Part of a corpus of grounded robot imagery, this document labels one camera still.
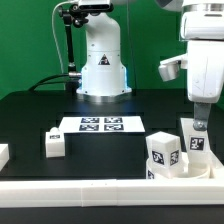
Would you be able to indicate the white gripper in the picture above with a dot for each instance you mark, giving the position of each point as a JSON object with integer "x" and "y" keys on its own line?
{"x": 204, "y": 62}

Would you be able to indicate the white round stool seat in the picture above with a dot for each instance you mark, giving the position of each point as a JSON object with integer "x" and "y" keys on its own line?
{"x": 183, "y": 170}

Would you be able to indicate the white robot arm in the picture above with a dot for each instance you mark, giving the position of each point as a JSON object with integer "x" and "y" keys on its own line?
{"x": 202, "y": 27}

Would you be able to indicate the white U-shaped obstacle fence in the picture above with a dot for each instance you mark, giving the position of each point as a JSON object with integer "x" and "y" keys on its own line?
{"x": 84, "y": 193}

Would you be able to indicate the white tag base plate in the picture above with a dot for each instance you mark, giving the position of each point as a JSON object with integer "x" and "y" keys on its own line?
{"x": 108, "y": 124}

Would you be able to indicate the black camera on mount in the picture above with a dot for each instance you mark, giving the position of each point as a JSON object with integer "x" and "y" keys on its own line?
{"x": 95, "y": 6}

